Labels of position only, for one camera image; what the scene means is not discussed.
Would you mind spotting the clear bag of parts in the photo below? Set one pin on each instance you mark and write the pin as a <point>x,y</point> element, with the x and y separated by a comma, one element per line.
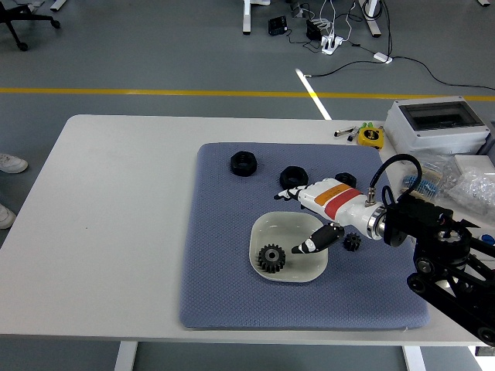
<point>473,191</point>

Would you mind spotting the white small adapter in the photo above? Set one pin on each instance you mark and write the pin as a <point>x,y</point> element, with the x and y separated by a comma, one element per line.
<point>382,57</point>

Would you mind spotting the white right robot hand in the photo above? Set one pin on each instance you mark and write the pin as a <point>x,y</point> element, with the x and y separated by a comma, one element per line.
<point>332,201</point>

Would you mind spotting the green-capped markers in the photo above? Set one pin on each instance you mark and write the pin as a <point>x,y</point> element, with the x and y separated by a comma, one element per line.
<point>366,125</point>

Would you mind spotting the large black gear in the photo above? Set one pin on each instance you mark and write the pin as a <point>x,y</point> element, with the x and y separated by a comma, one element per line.
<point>267,264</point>

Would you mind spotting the small black gear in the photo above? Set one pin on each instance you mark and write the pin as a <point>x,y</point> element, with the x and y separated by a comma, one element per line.
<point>352,242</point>

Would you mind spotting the black electronics box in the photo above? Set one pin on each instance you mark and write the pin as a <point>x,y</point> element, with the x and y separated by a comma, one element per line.
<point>277,25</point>

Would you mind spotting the blue-grey textured mat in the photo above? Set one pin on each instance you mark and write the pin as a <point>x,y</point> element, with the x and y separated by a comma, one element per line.
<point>216,270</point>

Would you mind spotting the yellow tape measure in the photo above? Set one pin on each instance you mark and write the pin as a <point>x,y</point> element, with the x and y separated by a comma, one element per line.
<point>369,136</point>

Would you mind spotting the bag of blue resistors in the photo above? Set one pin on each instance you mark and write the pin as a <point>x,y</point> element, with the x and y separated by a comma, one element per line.
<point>433,185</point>

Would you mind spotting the black office chair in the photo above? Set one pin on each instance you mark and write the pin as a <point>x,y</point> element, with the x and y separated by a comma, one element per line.
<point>11,20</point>

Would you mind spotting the white desk leg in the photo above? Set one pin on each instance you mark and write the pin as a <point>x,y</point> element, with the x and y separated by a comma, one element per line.
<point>248,17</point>
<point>371,19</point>

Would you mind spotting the white flat box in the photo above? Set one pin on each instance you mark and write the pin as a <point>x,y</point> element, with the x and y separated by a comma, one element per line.
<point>479,160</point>

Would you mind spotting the small black hexagonal nut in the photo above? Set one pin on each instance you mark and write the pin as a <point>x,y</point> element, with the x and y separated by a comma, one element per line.
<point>352,180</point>

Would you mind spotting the person's white shoe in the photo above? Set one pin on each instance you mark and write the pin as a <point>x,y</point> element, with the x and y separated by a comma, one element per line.
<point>11,163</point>
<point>5,217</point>

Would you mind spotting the small black silver tool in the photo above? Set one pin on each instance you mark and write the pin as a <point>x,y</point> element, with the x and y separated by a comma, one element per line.
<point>352,136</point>

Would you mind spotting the grey electrical enclosure box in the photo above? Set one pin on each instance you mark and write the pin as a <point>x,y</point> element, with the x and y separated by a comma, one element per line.
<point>398,127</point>

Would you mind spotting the large black threaded nut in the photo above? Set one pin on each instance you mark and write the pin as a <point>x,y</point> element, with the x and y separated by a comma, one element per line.
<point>234,168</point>

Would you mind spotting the white table leg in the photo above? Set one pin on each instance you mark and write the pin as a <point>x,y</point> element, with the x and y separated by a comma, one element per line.
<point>414,359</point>
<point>125,357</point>

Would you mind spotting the black power adapter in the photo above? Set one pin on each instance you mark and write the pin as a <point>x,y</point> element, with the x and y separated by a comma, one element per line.
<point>313,30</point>

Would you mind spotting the white power strip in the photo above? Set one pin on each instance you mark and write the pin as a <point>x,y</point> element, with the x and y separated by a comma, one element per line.
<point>330,44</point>

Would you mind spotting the silver utility knife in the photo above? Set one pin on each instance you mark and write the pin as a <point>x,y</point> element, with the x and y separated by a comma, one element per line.
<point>342,132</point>

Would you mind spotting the white square dish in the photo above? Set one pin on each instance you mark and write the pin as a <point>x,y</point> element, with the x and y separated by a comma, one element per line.
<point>301,266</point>

